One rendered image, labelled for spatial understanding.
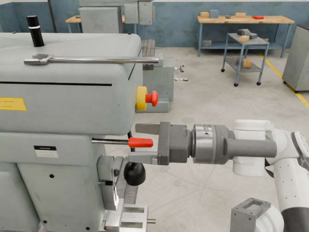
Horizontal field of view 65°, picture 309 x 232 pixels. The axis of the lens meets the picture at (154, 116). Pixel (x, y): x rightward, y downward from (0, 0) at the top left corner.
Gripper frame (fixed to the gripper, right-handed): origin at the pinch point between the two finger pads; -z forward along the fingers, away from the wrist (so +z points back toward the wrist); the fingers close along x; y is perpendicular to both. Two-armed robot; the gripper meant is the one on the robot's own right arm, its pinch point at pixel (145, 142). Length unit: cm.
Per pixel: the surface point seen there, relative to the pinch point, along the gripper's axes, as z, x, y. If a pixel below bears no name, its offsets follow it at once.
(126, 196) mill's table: -17, -44, 74
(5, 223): -43, 2, 31
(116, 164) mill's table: -28, -69, 74
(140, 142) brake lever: -0.9, 1.3, -0.8
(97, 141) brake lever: -10.7, 1.0, -0.5
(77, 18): -240, -599, 81
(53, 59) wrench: -16.0, 1.8, -19.8
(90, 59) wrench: -9.1, 1.7, -19.7
